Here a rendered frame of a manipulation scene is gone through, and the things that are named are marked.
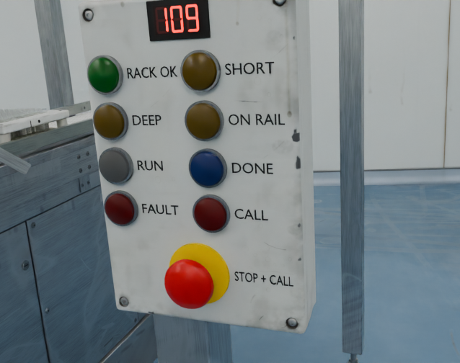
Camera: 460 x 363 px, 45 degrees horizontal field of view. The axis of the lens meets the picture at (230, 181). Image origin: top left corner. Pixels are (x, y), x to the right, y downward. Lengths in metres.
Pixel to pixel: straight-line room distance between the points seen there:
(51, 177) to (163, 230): 0.99
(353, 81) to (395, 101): 2.58
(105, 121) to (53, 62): 1.50
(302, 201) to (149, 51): 0.16
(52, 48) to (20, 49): 2.68
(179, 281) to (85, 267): 1.24
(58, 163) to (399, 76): 3.03
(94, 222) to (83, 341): 0.34
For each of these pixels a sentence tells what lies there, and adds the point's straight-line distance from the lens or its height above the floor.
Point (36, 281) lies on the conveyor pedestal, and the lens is 1.51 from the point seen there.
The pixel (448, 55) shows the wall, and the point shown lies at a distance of 4.16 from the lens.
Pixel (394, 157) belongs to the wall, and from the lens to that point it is 4.20.
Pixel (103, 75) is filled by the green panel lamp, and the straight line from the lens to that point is 0.44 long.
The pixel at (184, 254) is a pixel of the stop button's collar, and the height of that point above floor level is 0.97.
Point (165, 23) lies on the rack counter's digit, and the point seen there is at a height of 1.15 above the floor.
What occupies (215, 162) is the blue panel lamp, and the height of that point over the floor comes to 1.05.
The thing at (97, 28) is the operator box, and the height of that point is 1.15.
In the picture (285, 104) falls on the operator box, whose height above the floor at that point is 1.09.
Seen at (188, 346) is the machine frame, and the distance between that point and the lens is 0.57.
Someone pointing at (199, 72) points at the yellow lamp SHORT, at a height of 1.11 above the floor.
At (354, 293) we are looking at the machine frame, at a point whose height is 0.36.
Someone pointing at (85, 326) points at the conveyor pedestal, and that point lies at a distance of 1.71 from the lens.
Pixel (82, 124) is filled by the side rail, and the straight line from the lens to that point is 1.53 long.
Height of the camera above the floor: 1.14
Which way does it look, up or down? 15 degrees down
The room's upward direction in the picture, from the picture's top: 4 degrees counter-clockwise
